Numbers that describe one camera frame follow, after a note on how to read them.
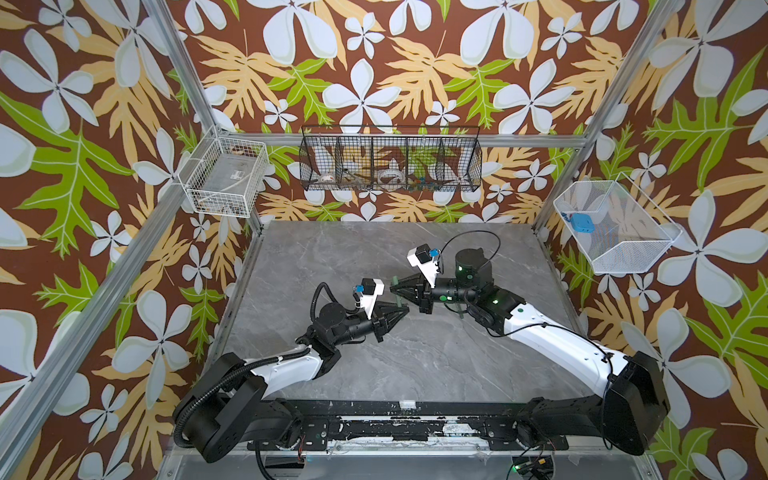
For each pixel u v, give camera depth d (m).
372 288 0.66
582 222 0.86
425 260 0.61
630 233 0.78
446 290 0.63
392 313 0.72
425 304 0.63
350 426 0.76
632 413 0.40
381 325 0.66
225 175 0.86
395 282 0.68
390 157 0.96
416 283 0.64
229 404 0.42
